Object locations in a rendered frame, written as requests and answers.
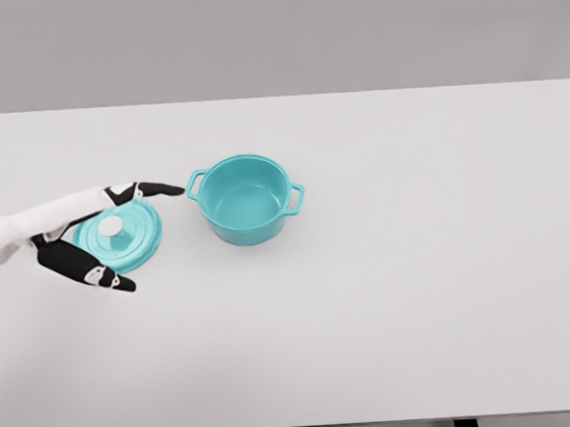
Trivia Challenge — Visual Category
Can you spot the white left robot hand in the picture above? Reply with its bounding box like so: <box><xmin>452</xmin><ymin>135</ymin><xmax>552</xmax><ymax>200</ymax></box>
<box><xmin>0</xmin><ymin>178</ymin><xmax>193</xmax><ymax>301</ymax></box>

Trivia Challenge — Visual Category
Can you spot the teal pot lid white knob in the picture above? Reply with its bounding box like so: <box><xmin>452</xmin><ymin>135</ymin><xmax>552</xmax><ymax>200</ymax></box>
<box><xmin>69</xmin><ymin>195</ymin><xmax>166</xmax><ymax>276</ymax></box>

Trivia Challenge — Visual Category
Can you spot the teal two-handled pot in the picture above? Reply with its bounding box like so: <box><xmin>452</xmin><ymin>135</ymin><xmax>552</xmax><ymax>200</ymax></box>
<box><xmin>184</xmin><ymin>151</ymin><xmax>310</xmax><ymax>250</ymax></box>

